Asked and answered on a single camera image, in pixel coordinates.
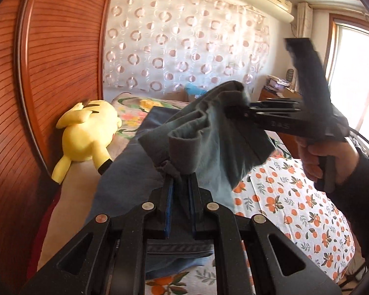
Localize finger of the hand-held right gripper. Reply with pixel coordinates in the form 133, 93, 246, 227
249, 98, 302, 108
225, 107, 300, 119

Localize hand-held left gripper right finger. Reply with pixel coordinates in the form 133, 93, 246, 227
186, 174, 343, 295

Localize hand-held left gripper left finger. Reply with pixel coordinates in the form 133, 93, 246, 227
28, 175, 176, 295

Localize grey-green shirt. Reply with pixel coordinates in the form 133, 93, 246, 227
138, 80, 276, 188

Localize person's right forearm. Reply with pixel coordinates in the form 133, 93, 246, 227
335, 147, 369, 259

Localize person's right hand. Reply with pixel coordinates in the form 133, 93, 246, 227
295, 137, 359, 188

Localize long wooden cabinet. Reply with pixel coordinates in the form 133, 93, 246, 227
258, 86, 302, 103

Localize stack of books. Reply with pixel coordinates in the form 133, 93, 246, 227
266, 75, 291, 89

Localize folded blue denim jeans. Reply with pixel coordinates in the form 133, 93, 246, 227
94, 106, 234, 283

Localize blue plastic bag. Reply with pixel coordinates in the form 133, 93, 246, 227
184, 83, 210, 96

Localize cardboard box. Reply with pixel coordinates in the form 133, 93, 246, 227
164, 89, 188, 102

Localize beige window curtain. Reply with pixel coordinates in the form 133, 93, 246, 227
297, 2, 313, 37

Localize orange fruit print sheet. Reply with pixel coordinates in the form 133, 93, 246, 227
144, 150, 355, 295

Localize floral blanket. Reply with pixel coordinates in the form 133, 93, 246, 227
109, 94, 292, 159

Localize sheer circle pattern curtain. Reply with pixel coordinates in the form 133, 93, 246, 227
103, 0, 269, 99

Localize yellow plush toy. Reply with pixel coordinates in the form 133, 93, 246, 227
52, 99, 122, 185

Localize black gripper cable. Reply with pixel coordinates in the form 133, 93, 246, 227
347, 129, 369, 155

